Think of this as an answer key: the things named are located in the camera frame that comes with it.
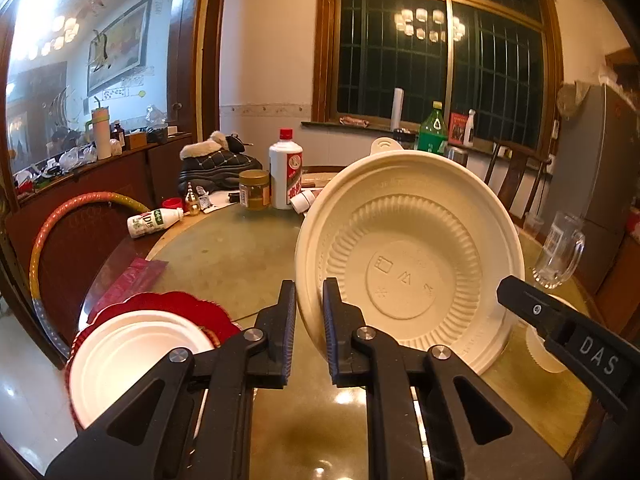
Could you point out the wrapped packet on windowsill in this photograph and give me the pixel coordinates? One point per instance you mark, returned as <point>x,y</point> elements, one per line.
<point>355,121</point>

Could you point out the white liquor bottle red cap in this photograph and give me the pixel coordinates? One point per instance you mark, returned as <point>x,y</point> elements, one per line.
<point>285,170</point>

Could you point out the small drinking glass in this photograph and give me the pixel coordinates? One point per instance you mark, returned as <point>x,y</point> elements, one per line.
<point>531,222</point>

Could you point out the framed wall picture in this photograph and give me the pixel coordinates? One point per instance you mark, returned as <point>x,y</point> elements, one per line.
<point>120,42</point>

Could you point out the wooden sideboard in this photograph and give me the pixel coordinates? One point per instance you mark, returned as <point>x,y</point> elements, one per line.
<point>100,175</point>

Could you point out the glass jar gold lid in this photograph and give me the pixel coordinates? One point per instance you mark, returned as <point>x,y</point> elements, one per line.
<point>254,190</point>

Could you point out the white drink bottle green label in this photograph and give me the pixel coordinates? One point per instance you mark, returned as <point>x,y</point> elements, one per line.
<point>152,221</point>

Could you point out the white paper roll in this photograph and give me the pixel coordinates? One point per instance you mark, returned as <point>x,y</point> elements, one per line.
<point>302,201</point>

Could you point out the small gold bottle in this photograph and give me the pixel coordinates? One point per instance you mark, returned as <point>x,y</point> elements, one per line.
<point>190,202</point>

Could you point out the red box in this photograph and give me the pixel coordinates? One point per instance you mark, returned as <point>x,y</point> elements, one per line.
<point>456,129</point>

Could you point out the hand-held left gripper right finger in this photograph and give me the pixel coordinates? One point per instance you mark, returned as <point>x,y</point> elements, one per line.
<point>330,332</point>

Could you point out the beige plastic bowl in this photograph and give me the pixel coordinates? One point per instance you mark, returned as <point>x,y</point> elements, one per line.
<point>547,355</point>
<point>400,220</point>

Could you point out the wooden framed window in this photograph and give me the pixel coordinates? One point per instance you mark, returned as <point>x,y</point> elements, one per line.
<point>400,60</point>

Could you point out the large red scalloped plate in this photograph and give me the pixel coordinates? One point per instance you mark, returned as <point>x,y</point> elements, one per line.
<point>175,305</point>

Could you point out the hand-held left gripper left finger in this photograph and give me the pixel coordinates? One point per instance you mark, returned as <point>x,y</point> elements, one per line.
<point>286,332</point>

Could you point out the clear bottle black cap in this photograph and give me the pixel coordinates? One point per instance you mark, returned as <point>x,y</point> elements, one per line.
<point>402,136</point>

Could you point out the multicoloured hula hoop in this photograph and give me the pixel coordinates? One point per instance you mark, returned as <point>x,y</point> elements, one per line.
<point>42,240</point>

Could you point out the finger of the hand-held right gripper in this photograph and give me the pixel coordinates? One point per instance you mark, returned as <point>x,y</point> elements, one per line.
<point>532,307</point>

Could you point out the steel thermos flask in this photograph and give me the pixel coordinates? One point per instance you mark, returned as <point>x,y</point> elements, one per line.
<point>457,156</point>

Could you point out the wooden chair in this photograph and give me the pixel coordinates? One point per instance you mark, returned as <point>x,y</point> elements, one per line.
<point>520,175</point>

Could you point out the glass beer mug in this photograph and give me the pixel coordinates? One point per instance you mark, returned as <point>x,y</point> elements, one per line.
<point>557,252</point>

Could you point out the grey refrigerator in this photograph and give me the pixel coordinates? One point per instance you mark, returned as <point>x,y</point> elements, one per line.
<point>590,160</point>

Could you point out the white tumbler with lid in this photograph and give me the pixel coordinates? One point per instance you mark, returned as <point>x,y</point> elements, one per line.
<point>101,135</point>

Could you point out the large white foam bowl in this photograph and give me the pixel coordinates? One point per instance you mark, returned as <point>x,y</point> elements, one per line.
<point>135,360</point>

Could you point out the brown glass bottle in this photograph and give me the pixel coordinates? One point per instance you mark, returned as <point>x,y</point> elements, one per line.
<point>118,139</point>

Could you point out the green soda bottle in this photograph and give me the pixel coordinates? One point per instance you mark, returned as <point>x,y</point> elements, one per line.
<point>432,132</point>

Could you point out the small white bottle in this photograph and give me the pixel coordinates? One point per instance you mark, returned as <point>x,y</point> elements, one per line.
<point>469,127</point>

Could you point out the pink plastic bag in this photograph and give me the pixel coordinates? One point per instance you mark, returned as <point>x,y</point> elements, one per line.
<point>130,280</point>

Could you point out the white plastic film roll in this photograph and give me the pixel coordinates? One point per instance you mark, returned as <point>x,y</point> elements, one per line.
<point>398,107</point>

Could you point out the wall socket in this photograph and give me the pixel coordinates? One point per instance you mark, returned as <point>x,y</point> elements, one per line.
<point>555,129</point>

